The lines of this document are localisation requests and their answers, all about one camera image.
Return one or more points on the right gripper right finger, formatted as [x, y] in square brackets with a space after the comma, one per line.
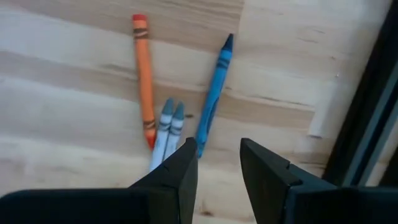
[311, 208]

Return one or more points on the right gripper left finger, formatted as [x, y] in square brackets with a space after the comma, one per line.
[93, 208]

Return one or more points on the grey crayon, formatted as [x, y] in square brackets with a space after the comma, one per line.
[163, 130]
[176, 127]

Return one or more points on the blue crayon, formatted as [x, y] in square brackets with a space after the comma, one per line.
[216, 84]

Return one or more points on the orange crayon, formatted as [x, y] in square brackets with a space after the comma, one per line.
[143, 71]

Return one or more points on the black aluminium table frame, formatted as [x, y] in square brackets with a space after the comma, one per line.
[354, 124]

